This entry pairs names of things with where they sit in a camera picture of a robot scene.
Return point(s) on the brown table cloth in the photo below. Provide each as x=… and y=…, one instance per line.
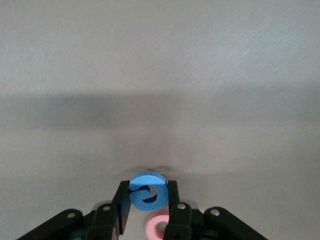
x=160, y=75

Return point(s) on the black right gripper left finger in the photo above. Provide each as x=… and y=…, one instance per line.
x=105, y=225

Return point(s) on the blue foam letter G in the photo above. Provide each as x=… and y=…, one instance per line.
x=160, y=197

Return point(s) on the pink foam letter Q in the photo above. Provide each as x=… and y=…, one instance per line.
x=151, y=222

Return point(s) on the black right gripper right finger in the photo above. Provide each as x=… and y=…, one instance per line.
x=182, y=222

